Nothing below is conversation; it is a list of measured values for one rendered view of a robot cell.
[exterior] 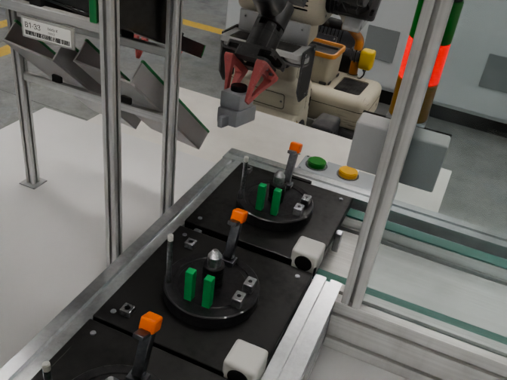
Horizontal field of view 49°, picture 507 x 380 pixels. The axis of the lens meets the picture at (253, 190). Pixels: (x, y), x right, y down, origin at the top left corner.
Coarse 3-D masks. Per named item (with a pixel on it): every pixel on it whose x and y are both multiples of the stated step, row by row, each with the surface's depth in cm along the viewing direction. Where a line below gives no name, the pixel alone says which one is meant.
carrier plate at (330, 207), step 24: (240, 168) 113; (216, 192) 104; (312, 192) 108; (192, 216) 97; (216, 216) 98; (312, 216) 101; (336, 216) 102; (240, 240) 93; (264, 240) 94; (288, 240) 95; (288, 264) 91
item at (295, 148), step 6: (294, 144) 102; (300, 144) 102; (288, 150) 101; (294, 150) 102; (300, 150) 103; (294, 156) 103; (288, 162) 104; (294, 162) 103; (288, 168) 104; (288, 174) 104; (288, 180) 104
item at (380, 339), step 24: (360, 216) 107; (336, 264) 99; (336, 312) 87; (360, 312) 84; (336, 336) 88; (360, 336) 86; (384, 336) 84; (408, 336) 83; (432, 336) 81; (384, 360) 87; (408, 360) 85; (432, 360) 83; (456, 360) 82; (480, 360) 80; (504, 360) 79
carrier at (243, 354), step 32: (160, 256) 87; (192, 256) 85; (256, 256) 90; (128, 288) 81; (160, 288) 81; (192, 288) 76; (224, 288) 80; (256, 288) 81; (288, 288) 85; (96, 320) 76; (128, 320) 76; (192, 320) 76; (224, 320) 76; (256, 320) 78; (288, 320) 79; (192, 352) 72; (224, 352) 73; (256, 352) 71
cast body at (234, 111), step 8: (232, 88) 101; (240, 88) 101; (224, 96) 101; (232, 96) 100; (240, 96) 100; (224, 104) 102; (232, 104) 101; (240, 104) 100; (224, 112) 102; (232, 112) 101; (240, 112) 101; (248, 112) 104; (224, 120) 101; (232, 120) 101; (240, 120) 102; (248, 120) 104
